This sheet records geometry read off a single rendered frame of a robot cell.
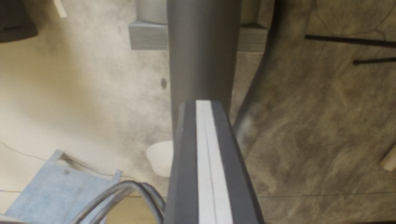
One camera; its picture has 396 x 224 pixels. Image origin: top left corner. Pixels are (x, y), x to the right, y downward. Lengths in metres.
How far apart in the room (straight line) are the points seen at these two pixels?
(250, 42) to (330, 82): 1.24
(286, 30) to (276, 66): 0.04
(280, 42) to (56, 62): 1.24
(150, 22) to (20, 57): 1.31
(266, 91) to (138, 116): 1.13
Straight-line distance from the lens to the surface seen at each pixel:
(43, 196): 1.52
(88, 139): 1.56
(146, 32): 0.19
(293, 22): 0.23
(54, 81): 1.41
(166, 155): 1.46
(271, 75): 0.24
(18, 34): 1.20
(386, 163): 2.10
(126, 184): 1.10
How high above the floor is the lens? 1.07
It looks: 58 degrees down
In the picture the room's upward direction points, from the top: 178 degrees clockwise
